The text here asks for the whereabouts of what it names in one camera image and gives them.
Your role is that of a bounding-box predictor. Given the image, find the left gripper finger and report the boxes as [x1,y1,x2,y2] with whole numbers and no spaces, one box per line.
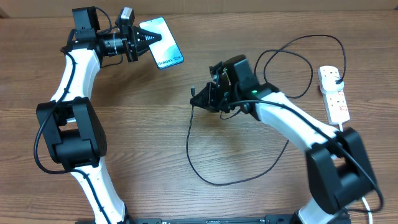
[136,44,150,57]
[135,27,162,45]

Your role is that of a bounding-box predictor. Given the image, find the Samsung Galaxy smartphone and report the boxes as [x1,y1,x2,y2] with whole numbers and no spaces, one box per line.
[139,17,184,69]

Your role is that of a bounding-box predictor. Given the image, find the black USB charging cable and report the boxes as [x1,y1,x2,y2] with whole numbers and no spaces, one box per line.
[185,34,347,187]

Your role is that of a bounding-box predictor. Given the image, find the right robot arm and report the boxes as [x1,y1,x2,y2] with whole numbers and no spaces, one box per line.
[190,55,384,223]

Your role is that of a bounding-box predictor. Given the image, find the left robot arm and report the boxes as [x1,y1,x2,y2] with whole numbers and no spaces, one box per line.
[34,7,161,223]

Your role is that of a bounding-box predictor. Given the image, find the white USB charger plug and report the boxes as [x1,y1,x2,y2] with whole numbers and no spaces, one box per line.
[320,77,345,94]

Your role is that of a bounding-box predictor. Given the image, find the white power strip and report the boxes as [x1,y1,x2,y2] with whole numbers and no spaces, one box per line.
[317,65,350,125]

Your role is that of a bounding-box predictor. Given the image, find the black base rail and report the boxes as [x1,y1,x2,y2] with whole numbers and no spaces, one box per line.
[126,214,293,224]

